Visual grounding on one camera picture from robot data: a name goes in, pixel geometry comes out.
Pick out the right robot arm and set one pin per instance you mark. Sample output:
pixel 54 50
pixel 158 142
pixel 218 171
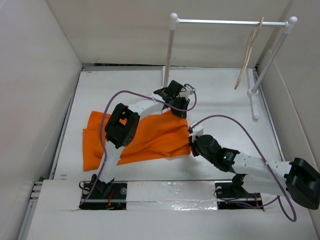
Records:
pixel 296 179

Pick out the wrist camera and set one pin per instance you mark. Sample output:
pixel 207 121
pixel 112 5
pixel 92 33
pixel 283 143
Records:
pixel 195 129
pixel 186 91

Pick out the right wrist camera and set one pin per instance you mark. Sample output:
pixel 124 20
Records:
pixel 195 129

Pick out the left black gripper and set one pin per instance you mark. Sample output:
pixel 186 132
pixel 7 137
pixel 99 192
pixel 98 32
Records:
pixel 184 101

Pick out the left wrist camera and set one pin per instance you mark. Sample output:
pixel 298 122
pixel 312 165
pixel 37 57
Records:
pixel 186 91

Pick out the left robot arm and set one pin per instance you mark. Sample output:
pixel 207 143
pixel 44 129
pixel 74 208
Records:
pixel 121 128

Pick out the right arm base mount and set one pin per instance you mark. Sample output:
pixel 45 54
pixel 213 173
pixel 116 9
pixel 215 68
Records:
pixel 231 195

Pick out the orange trousers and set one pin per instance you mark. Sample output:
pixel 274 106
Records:
pixel 158 136

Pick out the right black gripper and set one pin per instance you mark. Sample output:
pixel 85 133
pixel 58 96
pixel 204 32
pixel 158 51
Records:
pixel 192 144

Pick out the wooden clothes hanger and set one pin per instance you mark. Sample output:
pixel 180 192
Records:
pixel 249 46

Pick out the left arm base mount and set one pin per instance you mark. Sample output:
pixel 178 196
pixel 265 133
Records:
pixel 110 196

